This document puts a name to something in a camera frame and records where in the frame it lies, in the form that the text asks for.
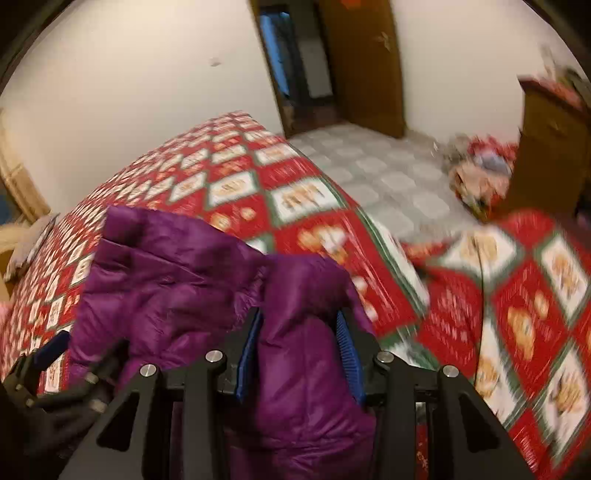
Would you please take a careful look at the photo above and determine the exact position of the brown wooden door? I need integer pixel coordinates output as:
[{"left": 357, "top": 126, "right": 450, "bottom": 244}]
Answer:
[{"left": 318, "top": 0, "right": 407, "bottom": 138}]

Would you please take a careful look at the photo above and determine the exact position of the brown door frame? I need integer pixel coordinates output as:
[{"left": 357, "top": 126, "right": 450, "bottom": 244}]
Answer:
[{"left": 249, "top": 0, "right": 297, "bottom": 137}]

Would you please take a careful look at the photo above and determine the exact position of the red checked bedspread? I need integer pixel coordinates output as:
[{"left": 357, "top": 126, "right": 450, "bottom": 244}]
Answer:
[{"left": 0, "top": 111, "right": 591, "bottom": 480}]

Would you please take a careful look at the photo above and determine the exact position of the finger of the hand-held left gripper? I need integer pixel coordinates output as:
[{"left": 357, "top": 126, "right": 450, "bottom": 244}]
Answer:
[
  {"left": 6, "top": 331, "right": 72, "bottom": 394},
  {"left": 69, "top": 340, "right": 131, "bottom": 403}
]

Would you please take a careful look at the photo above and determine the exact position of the grey pillow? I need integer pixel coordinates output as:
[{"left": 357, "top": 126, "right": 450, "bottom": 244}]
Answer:
[{"left": 4, "top": 215, "right": 59, "bottom": 278}]

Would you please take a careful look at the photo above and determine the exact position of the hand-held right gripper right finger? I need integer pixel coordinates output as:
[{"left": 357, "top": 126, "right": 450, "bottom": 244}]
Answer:
[{"left": 335, "top": 309, "right": 539, "bottom": 480}]

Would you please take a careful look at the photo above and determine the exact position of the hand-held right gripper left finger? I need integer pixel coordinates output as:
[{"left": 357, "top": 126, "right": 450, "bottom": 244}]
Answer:
[{"left": 58, "top": 307, "right": 266, "bottom": 480}]

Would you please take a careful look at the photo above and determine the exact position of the pile of red clutter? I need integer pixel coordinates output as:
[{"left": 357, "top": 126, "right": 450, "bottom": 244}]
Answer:
[{"left": 442, "top": 134, "right": 519, "bottom": 220}]

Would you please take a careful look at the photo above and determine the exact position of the purple puffer jacket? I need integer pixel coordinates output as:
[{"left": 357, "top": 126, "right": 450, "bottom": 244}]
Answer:
[{"left": 67, "top": 205, "right": 379, "bottom": 480}]

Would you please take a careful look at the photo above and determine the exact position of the brown wooden cabinet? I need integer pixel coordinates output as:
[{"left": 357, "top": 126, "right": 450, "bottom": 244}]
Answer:
[{"left": 517, "top": 76, "right": 591, "bottom": 219}]

